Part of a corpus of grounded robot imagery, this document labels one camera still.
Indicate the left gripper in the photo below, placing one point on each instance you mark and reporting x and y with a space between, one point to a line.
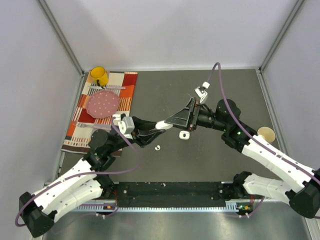
143 134

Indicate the white cable duct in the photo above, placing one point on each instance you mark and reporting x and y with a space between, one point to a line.
229 207

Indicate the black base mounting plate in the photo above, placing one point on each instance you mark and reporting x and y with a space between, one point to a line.
174 194

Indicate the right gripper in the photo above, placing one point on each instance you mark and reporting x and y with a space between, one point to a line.
182 118

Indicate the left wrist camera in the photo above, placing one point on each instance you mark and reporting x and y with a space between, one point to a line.
124 124

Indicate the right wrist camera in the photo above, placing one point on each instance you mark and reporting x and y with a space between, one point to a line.
201 92

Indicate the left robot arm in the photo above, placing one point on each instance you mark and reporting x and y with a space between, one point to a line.
88 179

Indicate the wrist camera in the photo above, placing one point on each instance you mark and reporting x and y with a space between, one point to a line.
124 124
201 92

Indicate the pink polka dot plate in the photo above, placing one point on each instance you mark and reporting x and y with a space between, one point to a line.
102 104

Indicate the yellow mug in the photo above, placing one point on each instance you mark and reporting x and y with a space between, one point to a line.
99 75

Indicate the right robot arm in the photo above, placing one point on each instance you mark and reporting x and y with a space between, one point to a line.
299 185

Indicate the white charging case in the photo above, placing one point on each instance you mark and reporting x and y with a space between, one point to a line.
184 135
162 125

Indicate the cream dotted mug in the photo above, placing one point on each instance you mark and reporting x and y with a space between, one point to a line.
267 133

